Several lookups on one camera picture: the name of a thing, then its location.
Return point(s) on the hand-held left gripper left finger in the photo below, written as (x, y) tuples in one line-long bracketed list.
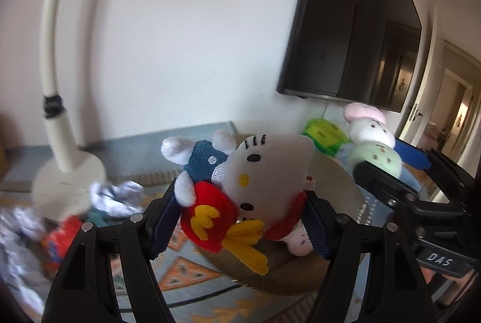
[(165, 225)]

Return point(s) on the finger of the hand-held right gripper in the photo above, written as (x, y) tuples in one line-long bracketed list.
[(411, 154), (383, 182)]

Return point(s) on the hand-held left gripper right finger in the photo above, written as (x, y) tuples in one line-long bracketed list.
[(317, 229)]

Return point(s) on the round woven basket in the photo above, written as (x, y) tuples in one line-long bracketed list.
[(338, 184)]

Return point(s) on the pastel dumpling plush toy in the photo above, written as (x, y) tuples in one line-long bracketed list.
[(372, 131)]

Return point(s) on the white cat plush toy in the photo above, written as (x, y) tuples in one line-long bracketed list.
[(263, 172)]

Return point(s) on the white paper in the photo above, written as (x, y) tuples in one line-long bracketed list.
[(18, 232), (116, 195)]

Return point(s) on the person's right hand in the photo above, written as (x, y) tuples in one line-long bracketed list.
[(458, 289)]

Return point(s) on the patterned blue mat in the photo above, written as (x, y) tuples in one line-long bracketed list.
[(188, 270)]

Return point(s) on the teal object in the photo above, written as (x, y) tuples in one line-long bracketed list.
[(99, 218)]

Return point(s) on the white door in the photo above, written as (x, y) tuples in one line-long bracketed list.
[(424, 82)]

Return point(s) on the red orange bottle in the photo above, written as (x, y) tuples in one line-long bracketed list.
[(62, 244)]

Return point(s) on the white desk lamp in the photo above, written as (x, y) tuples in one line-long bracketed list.
[(56, 135)]

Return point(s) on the black television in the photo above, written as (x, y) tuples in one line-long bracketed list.
[(338, 26)]

